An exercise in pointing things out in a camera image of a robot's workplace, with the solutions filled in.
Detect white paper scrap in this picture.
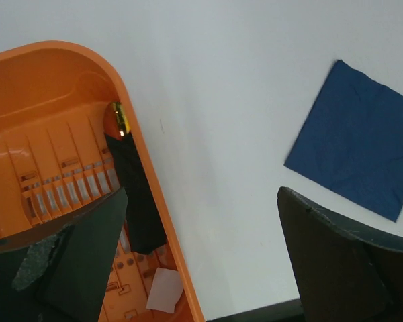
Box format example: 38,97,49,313
146,268,183,313

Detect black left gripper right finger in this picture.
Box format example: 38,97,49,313
277,187,403,321

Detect orange plastic basket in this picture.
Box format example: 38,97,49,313
0,41,204,321

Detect dark blue paper napkin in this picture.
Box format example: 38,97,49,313
284,60,403,222

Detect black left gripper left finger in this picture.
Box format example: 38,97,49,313
0,189,128,321

